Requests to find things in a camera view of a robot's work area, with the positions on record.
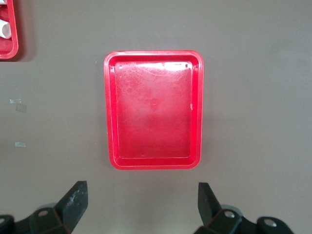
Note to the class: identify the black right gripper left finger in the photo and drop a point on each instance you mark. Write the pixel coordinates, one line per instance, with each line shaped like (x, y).
(73, 204)

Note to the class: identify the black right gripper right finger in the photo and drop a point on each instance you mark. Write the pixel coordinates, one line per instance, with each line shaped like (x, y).
(207, 207)

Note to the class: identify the clear tape strip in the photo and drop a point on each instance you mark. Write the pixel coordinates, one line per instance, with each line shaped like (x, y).
(20, 144)
(15, 101)

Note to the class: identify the red plastic tray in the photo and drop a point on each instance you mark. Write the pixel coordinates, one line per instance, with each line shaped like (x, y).
(14, 36)
(153, 117)

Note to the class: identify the white capped metal pipe fitting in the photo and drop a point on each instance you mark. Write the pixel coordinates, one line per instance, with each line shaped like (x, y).
(5, 30)

